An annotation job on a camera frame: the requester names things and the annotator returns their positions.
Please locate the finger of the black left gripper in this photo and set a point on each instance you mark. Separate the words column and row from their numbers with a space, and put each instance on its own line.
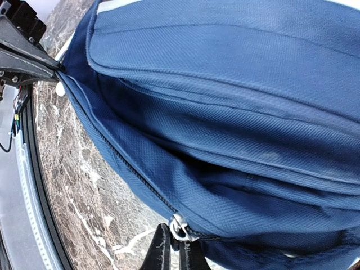
column 22, row 69
column 14, row 41

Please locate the white slotted cable duct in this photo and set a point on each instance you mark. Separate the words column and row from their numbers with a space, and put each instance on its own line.
column 49, row 258

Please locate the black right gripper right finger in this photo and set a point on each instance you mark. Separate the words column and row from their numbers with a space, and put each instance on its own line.
column 191, row 256

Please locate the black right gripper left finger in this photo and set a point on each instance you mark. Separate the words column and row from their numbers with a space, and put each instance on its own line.
column 158, row 256

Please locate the navy blue student backpack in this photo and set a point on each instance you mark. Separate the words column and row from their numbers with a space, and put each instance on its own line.
column 238, row 121

